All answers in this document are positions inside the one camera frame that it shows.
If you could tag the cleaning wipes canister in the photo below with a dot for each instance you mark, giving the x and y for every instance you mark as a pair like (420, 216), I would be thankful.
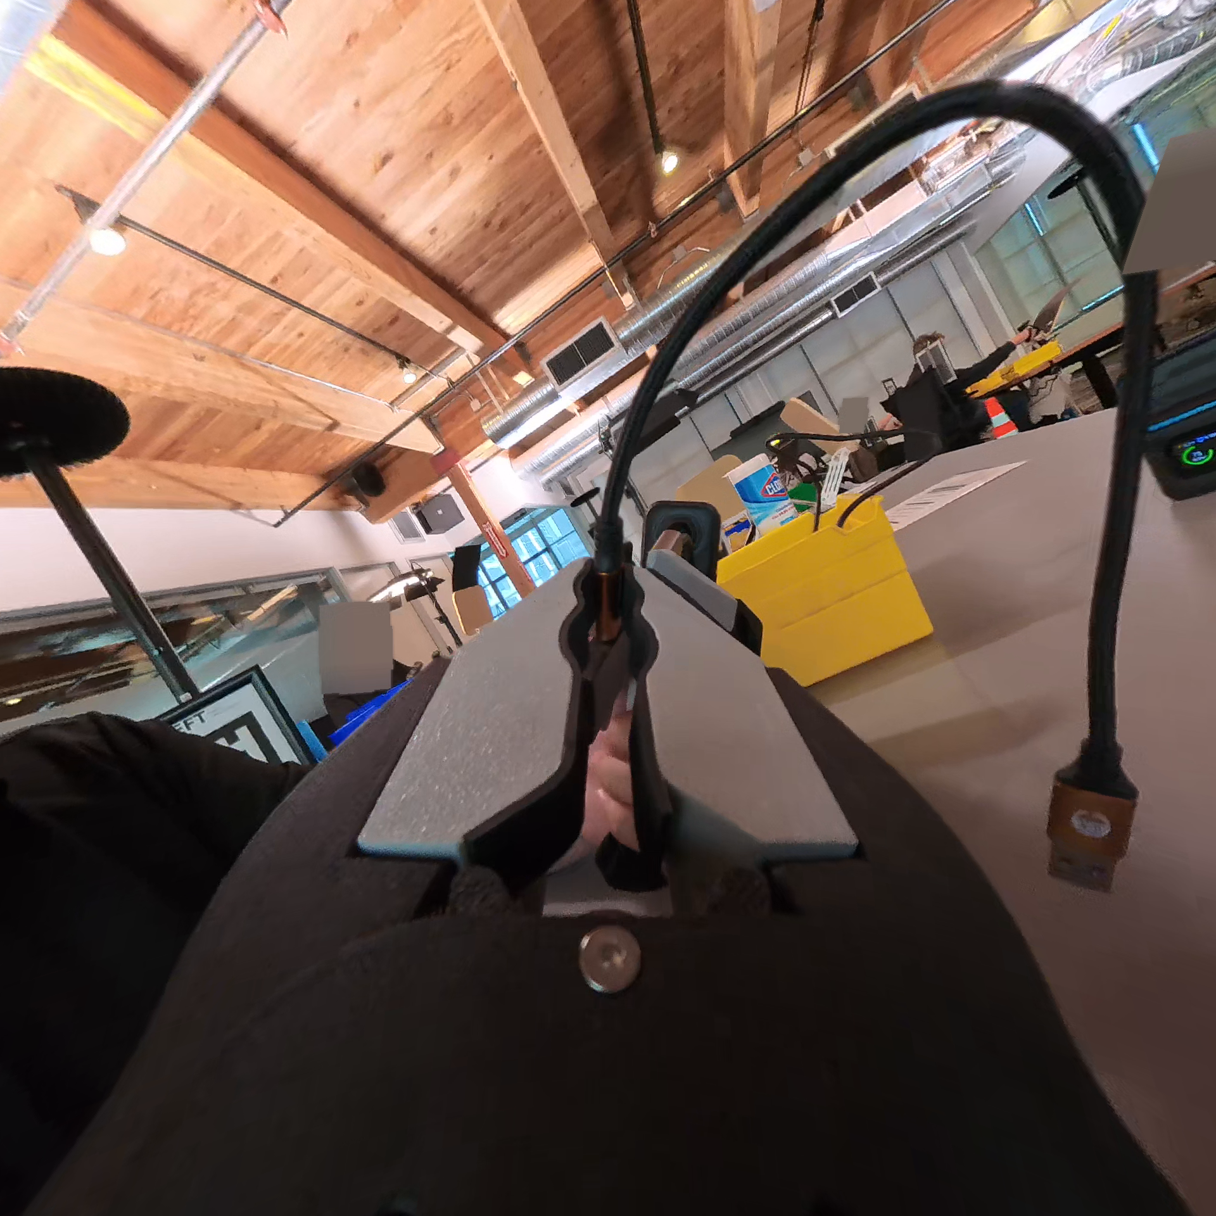
(766, 490)

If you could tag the silver air duct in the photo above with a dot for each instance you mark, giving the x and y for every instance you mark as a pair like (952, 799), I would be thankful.
(761, 276)

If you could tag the blue plastic bin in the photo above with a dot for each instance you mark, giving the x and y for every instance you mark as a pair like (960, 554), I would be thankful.
(367, 718)

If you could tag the dark battery charging case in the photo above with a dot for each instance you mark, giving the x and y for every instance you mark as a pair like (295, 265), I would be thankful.
(1188, 457)

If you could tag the white paper sheet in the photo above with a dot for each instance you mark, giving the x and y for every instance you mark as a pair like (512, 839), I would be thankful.
(951, 490)

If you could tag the yellow plastic bin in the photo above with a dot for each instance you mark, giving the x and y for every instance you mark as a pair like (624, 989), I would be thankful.
(827, 599)

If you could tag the tan cardboard panel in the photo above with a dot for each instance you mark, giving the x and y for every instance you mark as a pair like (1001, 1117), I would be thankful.
(709, 485)
(808, 416)

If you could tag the black floor lamp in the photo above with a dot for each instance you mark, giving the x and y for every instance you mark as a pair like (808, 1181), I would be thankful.
(58, 419)

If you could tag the small yellow bin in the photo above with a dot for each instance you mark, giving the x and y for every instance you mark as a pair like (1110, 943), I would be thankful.
(1027, 367)

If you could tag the black wall speaker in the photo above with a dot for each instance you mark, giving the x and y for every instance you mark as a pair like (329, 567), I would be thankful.
(443, 514)

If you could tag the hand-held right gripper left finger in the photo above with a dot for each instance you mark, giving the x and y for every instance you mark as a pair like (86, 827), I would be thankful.
(476, 751)

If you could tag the ceiling air vent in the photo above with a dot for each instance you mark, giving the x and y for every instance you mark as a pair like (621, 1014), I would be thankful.
(580, 352)
(856, 292)

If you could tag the black studio light stand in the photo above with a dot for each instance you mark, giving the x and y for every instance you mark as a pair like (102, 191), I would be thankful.
(419, 585)

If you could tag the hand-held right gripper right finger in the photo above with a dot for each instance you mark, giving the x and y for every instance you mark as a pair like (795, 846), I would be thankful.
(742, 751)

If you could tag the black and white tag board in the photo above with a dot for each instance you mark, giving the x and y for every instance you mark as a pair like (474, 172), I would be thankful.
(238, 728)

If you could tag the orange traffic cone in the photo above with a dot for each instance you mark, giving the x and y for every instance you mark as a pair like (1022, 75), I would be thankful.
(998, 416)

